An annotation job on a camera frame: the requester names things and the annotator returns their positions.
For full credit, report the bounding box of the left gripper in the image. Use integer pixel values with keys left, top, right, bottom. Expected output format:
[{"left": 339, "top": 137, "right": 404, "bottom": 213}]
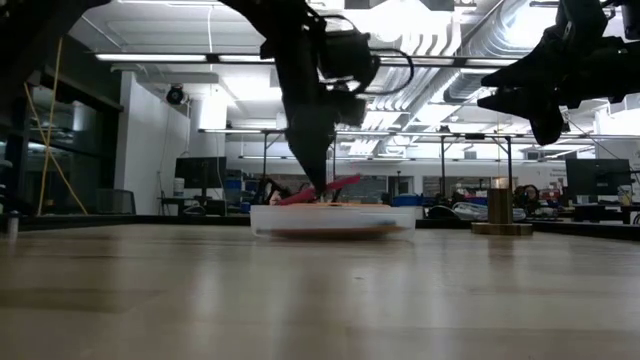
[{"left": 259, "top": 14, "right": 369, "bottom": 194}]

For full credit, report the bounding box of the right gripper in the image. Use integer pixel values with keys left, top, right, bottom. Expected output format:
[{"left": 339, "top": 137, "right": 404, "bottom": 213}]
[{"left": 476, "top": 29, "right": 640, "bottom": 147}]

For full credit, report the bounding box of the pink highlighter pen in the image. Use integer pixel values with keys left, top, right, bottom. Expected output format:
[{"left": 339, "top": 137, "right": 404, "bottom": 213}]
[{"left": 276, "top": 174, "right": 363, "bottom": 207}]

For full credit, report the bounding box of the clear pencil box orange lid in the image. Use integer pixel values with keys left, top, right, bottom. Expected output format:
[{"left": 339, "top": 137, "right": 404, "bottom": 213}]
[{"left": 249, "top": 201, "right": 418, "bottom": 241}]

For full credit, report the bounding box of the black computer monitor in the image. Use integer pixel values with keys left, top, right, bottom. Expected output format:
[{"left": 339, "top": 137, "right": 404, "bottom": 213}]
[
  {"left": 565, "top": 158, "right": 633, "bottom": 197},
  {"left": 174, "top": 156, "right": 229, "bottom": 191}
]

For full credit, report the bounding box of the blue storage bin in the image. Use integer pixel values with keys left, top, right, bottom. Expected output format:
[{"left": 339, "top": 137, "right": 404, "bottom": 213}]
[{"left": 392, "top": 194, "right": 426, "bottom": 208}]

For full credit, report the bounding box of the brass cylinder stand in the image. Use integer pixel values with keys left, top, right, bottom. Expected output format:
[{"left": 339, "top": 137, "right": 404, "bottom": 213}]
[{"left": 470, "top": 185, "right": 534, "bottom": 236}]

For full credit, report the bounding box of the grey mesh chair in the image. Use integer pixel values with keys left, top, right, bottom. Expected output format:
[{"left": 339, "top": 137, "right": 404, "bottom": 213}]
[{"left": 94, "top": 188, "right": 137, "bottom": 216}]

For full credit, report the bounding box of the black workbench frame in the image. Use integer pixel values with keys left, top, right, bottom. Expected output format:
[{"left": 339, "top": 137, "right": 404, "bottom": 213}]
[
  {"left": 198, "top": 128, "right": 342, "bottom": 206},
  {"left": 438, "top": 132, "right": 516, "bottom": 201}
]

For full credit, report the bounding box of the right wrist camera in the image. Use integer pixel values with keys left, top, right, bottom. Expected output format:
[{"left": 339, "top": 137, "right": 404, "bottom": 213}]
[{"left": 549, "top": 0, "right": 610, "bottom": 49}]

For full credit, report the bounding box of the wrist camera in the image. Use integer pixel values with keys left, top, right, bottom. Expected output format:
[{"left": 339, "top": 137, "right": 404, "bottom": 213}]
[
  {"left": 319, "top": 28, "right": 382, "bottom": 94},
  {"left": 549, "top": 0, "right": 610, "bottom": 49}
]

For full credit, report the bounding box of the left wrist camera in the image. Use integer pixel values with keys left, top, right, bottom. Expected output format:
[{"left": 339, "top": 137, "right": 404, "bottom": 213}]
[{"left": 319, "top": 28, "right": 382, "bottom": 94}]

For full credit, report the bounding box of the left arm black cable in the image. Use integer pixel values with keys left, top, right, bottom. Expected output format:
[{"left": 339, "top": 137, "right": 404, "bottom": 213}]
[{"left": 369, "top": 47, "right": 416, "bottom": 97}]

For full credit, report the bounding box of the yellow extension cord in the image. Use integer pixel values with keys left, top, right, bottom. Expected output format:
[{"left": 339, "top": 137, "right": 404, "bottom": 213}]
[
  {"left": 23, "top": 82, "right": 90, "bottom": 216},
  {"left": 38, "top": 37, "right": 65, "bottom": 216}
]

